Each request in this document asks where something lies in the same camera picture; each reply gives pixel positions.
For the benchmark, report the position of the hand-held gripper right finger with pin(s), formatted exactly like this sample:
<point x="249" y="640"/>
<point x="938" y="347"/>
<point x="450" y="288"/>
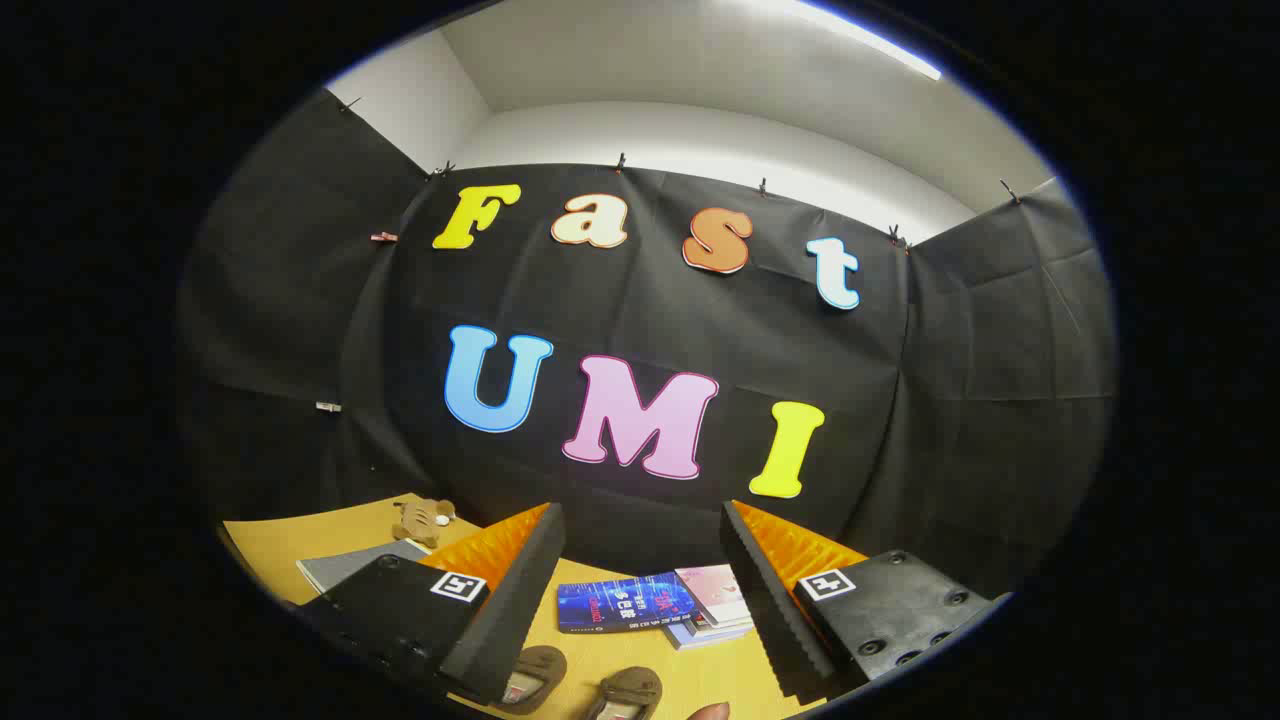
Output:
<point x="770" y="600"/>

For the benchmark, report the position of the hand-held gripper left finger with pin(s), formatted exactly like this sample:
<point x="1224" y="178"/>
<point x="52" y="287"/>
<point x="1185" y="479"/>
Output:
<point x="500" y="610"/>

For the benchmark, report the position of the brown fuzzy shoe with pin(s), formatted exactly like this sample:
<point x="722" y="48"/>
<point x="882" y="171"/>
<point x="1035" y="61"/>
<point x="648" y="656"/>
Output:
<point x="540" y="662"/>
<point x="630" y="685"/>

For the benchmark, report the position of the grey fabric storage box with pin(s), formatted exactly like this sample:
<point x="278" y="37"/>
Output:
<point x="345" y="565"/>

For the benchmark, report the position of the white red-spined book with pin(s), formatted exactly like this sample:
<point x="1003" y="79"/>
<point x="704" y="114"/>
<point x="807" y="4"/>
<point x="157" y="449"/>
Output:
<point x="728" y="630"/>

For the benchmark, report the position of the light blue book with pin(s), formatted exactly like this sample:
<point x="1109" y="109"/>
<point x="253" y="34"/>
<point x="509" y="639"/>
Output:
<point x="690" y="640"/>

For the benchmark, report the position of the dark blue book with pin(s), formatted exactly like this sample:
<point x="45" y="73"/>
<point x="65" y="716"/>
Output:
<point x="620" y="605"/>

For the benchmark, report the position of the brown plush toy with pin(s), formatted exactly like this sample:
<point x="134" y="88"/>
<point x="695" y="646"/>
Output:
<point x="420" y="520"/>

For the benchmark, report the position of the black backdrop cloth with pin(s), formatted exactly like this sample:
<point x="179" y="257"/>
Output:
<point x="640" y="320"/>

